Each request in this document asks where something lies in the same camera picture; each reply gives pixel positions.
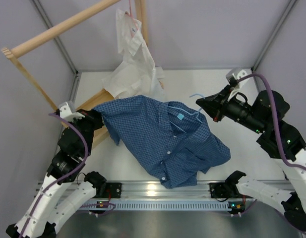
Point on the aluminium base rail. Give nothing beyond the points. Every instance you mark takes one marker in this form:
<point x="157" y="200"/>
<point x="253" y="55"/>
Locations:
<point x="137" y="190"/>

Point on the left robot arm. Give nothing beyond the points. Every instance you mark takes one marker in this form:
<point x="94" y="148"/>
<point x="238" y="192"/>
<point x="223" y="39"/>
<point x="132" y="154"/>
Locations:
<point x="47" y="214"/>

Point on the pink wire hanger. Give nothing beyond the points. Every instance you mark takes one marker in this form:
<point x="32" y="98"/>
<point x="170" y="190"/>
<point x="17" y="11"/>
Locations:
<point x="137" y="23"/>

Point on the white shirt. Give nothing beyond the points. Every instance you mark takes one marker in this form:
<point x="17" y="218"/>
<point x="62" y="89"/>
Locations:
<point x="137" y="74"/>

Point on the slotted cable duct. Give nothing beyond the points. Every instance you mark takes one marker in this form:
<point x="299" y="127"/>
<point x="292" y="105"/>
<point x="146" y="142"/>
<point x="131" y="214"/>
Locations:
<point x="119" y="205"/>

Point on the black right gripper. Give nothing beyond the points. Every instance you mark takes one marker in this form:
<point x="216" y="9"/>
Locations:
<point x="212" y="105"/>

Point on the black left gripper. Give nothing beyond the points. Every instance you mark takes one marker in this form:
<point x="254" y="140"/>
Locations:
<point x="91" y="116"/>

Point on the aluminium frame post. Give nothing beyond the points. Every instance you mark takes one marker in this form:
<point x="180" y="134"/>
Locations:
<point x="289" y="7"/>
<point x="60" y="46"/>

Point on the aluminium frame post left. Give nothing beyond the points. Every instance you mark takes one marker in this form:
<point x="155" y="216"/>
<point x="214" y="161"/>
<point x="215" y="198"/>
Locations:
<point x="60" y="46"/>

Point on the blue wire hanger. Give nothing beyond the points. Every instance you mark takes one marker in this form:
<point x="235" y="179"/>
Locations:
<point x="183" y="118"/>

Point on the blue checked shirt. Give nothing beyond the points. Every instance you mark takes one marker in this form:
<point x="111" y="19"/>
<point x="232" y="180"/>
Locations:
<point x="174" y="158"/>

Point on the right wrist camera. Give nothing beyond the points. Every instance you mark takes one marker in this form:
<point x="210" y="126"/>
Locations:
<point x="234" y="77"/>

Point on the aluminium frame post right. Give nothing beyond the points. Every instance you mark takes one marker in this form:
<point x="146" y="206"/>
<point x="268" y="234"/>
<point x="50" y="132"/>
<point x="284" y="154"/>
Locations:
<point x="289" y="7"/>

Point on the wooden clothes rack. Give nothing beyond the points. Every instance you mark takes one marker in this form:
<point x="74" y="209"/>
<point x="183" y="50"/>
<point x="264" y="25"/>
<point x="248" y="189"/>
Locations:
<point x="91" y="45"/>

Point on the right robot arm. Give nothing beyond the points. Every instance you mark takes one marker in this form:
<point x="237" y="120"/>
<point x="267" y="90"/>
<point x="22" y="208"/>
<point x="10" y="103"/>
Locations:
<point x="280" y="140"/>

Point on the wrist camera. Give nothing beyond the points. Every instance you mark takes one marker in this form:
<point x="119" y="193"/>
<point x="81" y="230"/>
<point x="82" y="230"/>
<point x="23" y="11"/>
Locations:
<point x="234" y="77"/>
<point x="67" y="111"/>

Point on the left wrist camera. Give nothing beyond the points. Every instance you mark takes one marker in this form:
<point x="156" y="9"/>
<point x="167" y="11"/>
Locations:
<point x="67" y="111"/>

